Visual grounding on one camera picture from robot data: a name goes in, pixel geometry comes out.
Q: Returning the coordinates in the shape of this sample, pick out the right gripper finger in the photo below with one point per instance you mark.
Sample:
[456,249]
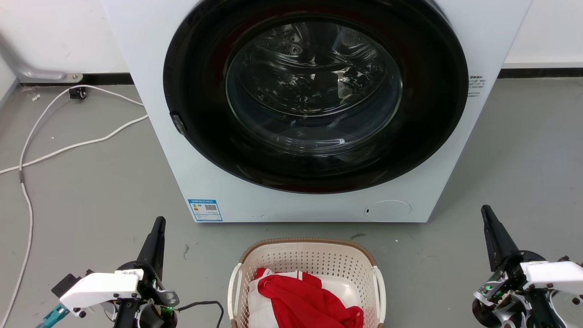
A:
[506,246]
[493,246]

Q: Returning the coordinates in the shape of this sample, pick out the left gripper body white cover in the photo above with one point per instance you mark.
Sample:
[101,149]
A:
[102,287]

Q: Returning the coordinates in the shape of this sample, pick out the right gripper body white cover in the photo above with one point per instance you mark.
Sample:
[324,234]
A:
[553,273]

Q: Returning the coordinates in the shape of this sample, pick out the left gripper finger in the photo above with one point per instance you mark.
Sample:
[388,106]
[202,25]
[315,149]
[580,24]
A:
[158,255]
[148,250]

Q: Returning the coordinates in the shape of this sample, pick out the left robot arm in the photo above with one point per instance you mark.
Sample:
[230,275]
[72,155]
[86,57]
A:
[157,319]

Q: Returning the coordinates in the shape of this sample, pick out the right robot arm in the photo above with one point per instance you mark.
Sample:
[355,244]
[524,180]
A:
[567,312]

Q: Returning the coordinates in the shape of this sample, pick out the beige perforated laundry basket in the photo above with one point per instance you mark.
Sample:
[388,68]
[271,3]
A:
[314,257]

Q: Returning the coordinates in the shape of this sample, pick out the teal plastic connector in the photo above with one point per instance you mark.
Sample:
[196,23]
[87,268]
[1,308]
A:
[52,316]

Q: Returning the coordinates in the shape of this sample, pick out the blue energy label sticker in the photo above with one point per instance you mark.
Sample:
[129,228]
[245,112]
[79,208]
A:
[205,210]

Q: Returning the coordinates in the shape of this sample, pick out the white front-load washing machine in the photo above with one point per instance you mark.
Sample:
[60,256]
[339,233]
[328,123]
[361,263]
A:
[150,136]

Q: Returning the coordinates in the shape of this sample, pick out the black round washer door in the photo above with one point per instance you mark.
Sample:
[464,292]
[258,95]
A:
[423,114]

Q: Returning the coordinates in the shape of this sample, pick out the red garment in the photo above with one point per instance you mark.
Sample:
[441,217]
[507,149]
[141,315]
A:
[305,303]

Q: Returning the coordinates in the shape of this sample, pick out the small printed text label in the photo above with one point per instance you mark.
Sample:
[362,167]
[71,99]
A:
[476,86]

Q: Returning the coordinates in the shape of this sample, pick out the small black caster wheel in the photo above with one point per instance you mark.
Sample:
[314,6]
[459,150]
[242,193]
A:
[77,93]

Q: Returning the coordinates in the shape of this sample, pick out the grey drain pipe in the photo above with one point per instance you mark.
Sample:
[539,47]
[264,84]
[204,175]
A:
[27,73]

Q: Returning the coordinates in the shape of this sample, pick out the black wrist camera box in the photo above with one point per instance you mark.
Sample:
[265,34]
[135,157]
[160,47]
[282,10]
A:
[64,283]

